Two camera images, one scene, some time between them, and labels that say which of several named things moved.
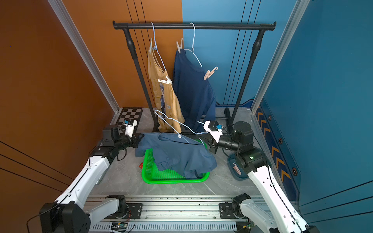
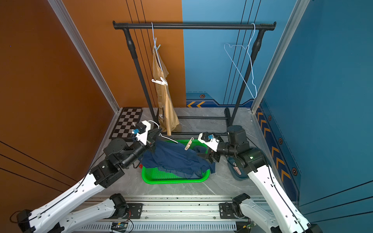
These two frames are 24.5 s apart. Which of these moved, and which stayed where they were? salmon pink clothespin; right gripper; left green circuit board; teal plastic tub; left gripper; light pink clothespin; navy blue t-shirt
Moved: light pink clothespin; navy blue t-shirt; right gripper; left gripper
Stayed: teal plastic tub; salmon pink clothespin; left green circuit board
